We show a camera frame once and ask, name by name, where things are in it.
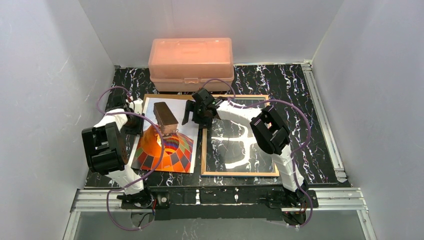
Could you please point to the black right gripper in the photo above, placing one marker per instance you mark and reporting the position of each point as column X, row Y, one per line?
column 197, row 111

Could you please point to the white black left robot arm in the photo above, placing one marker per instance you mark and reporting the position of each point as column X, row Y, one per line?
column 104, row 145

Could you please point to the blue wooden picture frame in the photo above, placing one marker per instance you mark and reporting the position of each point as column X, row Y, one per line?
column 238, row 174

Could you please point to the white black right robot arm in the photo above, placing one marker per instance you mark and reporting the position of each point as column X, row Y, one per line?
column 266, row 124

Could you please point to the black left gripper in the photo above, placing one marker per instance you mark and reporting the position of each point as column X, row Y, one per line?
column 133, row 122

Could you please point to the translucent pink plastic storage box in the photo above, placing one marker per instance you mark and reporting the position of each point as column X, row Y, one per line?
column 187, row 64

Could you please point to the hot air balloon photo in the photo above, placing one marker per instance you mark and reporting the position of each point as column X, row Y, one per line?
column 177, row 153

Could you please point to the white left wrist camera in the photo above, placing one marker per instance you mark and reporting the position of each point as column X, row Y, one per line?
column 137, row 106

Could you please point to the clear acrylic frame sheet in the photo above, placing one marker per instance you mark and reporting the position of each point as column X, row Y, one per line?
column 238, row 149

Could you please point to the aluminium front mounting rail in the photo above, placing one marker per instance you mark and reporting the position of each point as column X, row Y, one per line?
column 323, row 199

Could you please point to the brown cardboard backing board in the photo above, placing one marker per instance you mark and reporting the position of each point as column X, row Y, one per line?
column 169, row 96

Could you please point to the aluminium right side rail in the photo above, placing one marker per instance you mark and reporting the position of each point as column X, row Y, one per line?
column 332, row 147

